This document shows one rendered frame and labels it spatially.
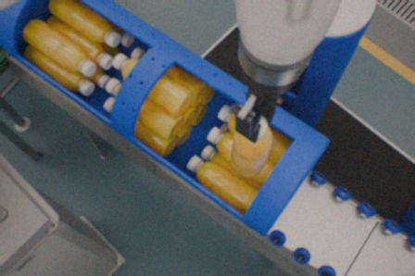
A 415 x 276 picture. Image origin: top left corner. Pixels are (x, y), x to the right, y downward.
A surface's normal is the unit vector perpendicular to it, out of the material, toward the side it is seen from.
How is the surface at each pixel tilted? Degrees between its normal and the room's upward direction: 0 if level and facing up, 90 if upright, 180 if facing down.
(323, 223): 0
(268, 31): 90
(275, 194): 32
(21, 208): 4
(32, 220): 4
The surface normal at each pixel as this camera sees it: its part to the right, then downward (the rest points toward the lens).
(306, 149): 0.17, -0.57
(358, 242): -0.02, -0.36
